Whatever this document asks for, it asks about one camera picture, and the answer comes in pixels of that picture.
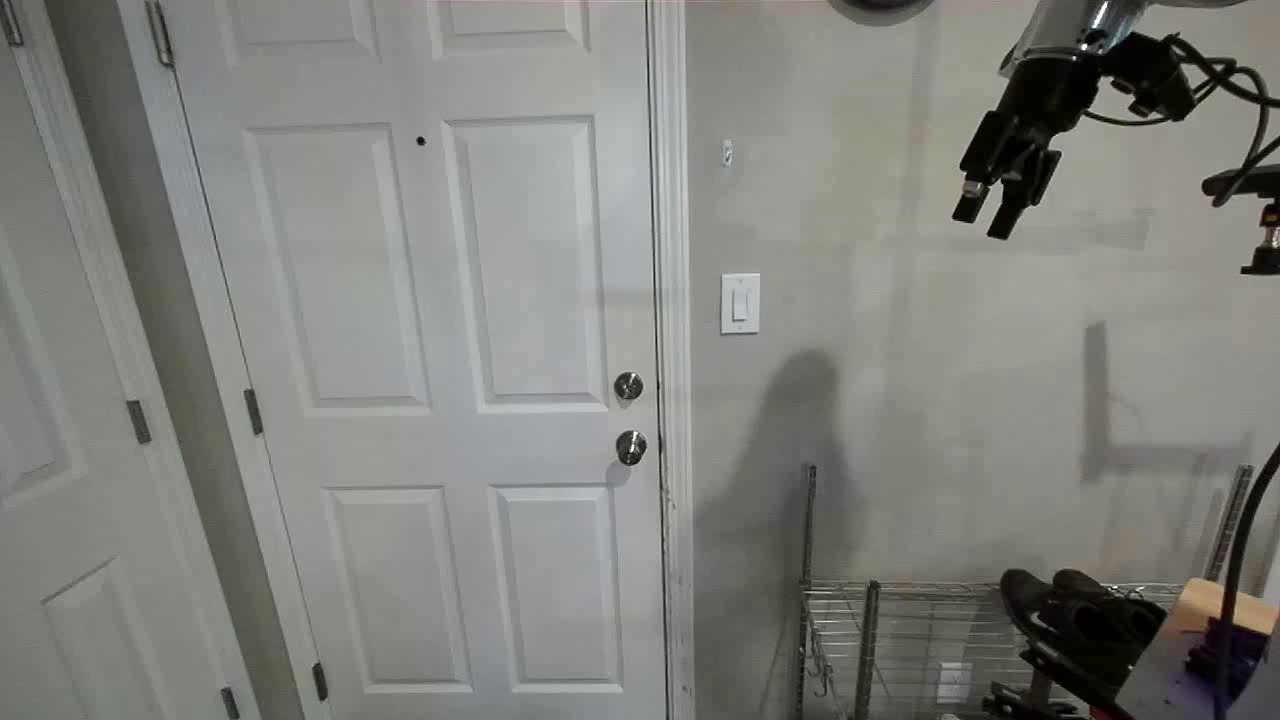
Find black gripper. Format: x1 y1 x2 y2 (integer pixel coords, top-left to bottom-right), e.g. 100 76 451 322
948 43 1113 245

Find white wall light switch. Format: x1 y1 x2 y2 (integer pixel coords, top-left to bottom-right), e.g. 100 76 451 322
720 268 764 342

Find dark round ceiling fixture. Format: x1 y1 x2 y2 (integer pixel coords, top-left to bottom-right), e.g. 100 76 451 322
826 0 939 24

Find black equipment at corner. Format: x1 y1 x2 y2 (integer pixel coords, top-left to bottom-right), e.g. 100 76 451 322
1037 565 1171 707

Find light wooden block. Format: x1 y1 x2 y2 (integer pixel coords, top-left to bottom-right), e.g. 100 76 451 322
1177 576 1280 641

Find grey purple device housing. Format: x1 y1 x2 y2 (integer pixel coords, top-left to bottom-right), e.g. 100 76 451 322
1116 608 1280 720

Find white six-panel door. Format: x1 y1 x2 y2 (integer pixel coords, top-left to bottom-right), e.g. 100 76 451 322
157 0 668 720

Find white panelled closet door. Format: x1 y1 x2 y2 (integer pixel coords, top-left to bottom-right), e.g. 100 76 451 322
0 0 251 720

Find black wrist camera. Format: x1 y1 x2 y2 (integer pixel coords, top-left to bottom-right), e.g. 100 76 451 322
1104 37 1199 129

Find black camera on mount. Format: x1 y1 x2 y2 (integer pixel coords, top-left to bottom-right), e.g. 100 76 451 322
1197 159 1280 280

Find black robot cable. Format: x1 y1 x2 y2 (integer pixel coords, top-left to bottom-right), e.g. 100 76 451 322
1079 37 1280 213

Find white door frame trim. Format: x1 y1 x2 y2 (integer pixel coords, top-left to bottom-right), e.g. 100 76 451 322
644 0 702 720

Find thick black hanging cable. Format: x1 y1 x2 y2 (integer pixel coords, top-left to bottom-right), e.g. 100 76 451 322
1203 441 1280 720

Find metal wire rack shelf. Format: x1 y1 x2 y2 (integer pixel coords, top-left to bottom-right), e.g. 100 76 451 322
794 459 1255 720

